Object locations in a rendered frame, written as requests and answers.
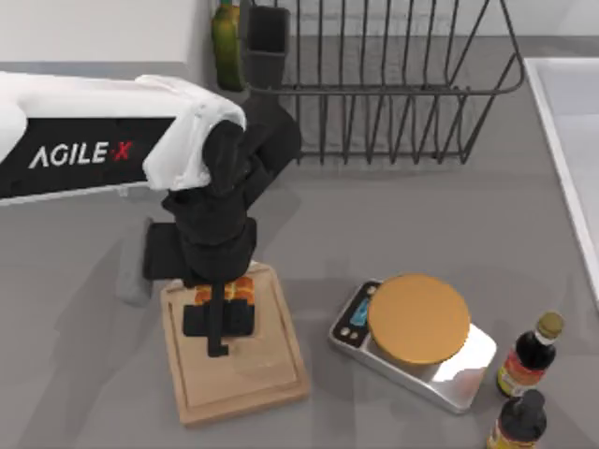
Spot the dark grey cutlery holder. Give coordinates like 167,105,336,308
245,5,292,91

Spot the orange-brown bread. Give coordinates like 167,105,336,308
193,276,256,306

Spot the dark sauce bottle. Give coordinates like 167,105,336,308
486,388,549,449
496,311,565,399

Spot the dark wire dish rack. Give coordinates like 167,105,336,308
244,0,525,167

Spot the green bottle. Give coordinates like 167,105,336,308
211,0,247,93

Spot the white sink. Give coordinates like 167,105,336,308
523,56,599,315

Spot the silver kitchen scale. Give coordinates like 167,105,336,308
327,273,499,415

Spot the wooden cutting board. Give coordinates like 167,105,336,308
159,261,312,427

